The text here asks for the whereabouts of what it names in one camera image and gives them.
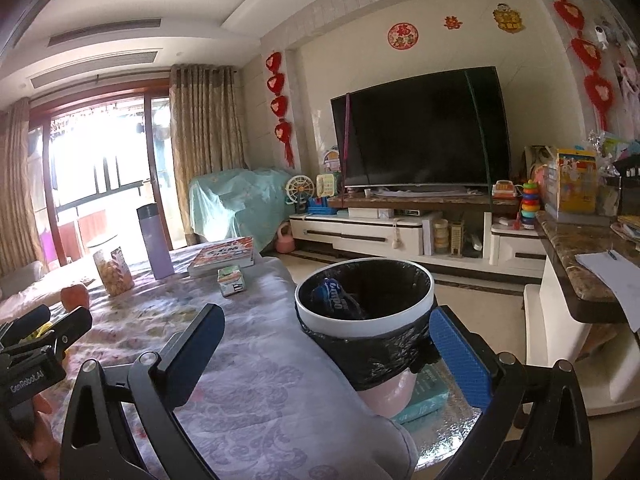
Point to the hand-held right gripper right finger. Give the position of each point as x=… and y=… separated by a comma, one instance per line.
x=460, y=355

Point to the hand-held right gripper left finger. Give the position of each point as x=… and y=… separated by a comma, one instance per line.
x=200, y=350

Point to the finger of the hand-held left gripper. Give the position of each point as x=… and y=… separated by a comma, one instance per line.
x=75, y=322
x=30, y=320

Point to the white bin with black liner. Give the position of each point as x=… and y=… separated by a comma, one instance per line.
x=380, y=322

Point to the blue wrapper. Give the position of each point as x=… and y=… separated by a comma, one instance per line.
x=335, y=297

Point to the person's left hand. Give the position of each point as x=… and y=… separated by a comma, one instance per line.
x=42, y=435

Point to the red apple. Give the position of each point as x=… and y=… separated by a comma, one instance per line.
x=76, y=297

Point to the sofa with pink cover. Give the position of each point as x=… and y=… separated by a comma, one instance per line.
x=25, y=285

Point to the teal flat box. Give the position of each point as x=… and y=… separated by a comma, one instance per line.
x=430, y=395

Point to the floral tablecloth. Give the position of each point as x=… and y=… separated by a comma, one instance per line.
x=260, y=360

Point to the clear jar of snack balls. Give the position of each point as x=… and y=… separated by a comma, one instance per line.
x=115, y=275

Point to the green tissue box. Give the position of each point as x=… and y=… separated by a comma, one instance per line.
x=232, y=282

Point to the silver foil mat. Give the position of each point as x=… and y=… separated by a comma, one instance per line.
x=450, y=440

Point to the colourful book box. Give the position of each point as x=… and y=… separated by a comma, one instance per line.
x=222, y=255

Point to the white counter cabinet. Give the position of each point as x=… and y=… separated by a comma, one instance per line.
x=560, y=350

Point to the purple thermos bottle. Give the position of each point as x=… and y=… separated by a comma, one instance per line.
x=156, y=245

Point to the small hanging pendant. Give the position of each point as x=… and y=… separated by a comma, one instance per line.
x=397, y=244

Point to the beige patterned curtain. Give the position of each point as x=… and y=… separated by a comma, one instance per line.
x=205, y=135
x=17, y=185

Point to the brown marble counter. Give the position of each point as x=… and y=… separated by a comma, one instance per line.
x=565, y=265

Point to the pink watering kettle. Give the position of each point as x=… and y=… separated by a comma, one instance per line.
x=286, y=241

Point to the armchair under teal cover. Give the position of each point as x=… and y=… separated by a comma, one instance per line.
x=235, y=200

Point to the balcony sliding glass door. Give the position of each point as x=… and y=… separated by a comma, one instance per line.
x=100, y=160

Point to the white television cabinet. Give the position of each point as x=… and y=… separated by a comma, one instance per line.
x=350, y=232

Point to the toy cash register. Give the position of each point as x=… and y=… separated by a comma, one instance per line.
x=505, y=191

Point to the white paper sheet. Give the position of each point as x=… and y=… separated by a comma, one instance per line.
x=615, y=280

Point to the blue toy block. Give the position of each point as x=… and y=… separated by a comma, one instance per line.
x=320, y=206

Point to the toy ferris wheel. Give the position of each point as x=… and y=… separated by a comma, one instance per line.
x=300, y=191

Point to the yellow toy phone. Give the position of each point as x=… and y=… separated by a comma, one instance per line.
x=327, y=185

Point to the yellow cartoon box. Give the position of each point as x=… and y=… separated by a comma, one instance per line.
x=575, y=180

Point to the black flat television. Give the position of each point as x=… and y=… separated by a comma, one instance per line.
x=425, y=130

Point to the colourful toy house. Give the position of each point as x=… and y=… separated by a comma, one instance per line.
x=331, y=160

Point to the ceiling air vent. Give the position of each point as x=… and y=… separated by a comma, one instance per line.
x=105, y=32
x=95, y=67

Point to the small red character sticker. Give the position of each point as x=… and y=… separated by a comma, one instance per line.
x=453, y=22

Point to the gold red figure sticker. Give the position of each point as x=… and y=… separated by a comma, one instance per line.
x=507, y=17

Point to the round red wall sticker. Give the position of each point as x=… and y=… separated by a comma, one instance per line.
x=403, y=36

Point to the white security camera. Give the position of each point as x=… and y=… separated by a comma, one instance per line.
x=601, y=35

